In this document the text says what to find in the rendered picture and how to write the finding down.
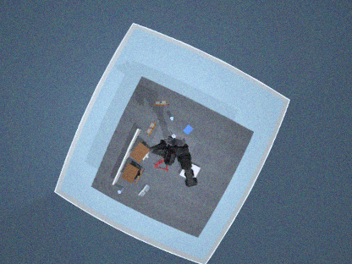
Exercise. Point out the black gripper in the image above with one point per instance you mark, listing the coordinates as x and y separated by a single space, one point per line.
167 152

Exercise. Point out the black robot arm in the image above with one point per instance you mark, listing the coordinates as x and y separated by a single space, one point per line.
185 160

